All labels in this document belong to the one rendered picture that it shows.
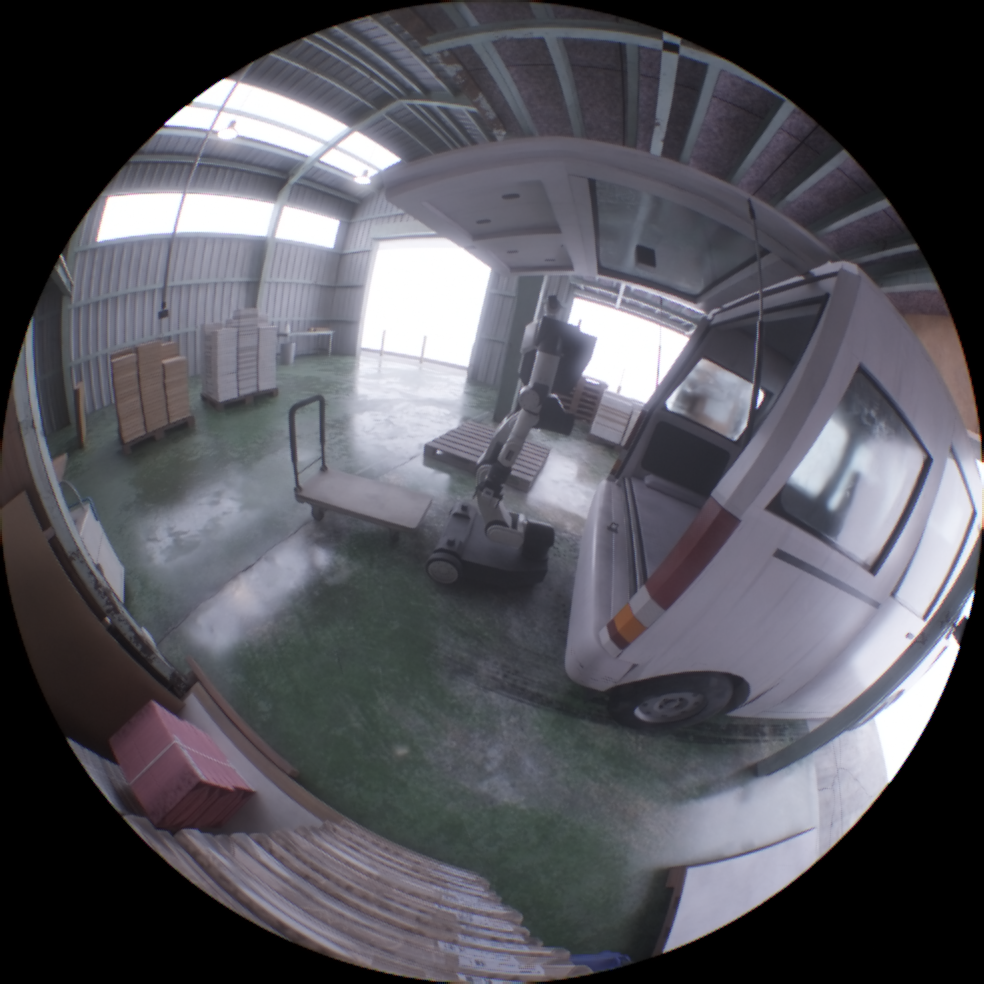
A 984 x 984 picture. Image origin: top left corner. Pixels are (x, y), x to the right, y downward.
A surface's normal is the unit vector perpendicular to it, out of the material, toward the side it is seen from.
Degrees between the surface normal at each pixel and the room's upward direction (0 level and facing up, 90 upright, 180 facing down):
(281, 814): 0
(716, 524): 87
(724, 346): 95
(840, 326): 77
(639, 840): 0
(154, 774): 0
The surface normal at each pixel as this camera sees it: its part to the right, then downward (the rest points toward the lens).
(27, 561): 0.92, 0.35
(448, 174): -0.34, 0.40
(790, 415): -0.76, -0.09
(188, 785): 0.21, -0.85
